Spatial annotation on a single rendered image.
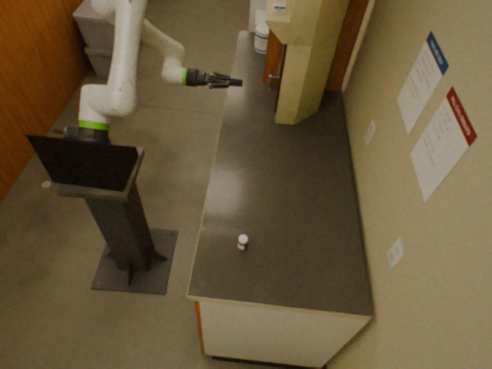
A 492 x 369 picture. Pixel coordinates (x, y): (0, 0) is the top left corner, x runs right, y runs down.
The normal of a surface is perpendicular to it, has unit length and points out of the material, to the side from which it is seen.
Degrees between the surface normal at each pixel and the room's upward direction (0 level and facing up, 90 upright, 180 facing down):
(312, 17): 90
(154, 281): 0
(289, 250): 0
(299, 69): 90
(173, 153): 0
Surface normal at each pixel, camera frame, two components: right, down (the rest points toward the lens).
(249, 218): 0.06, -0.63
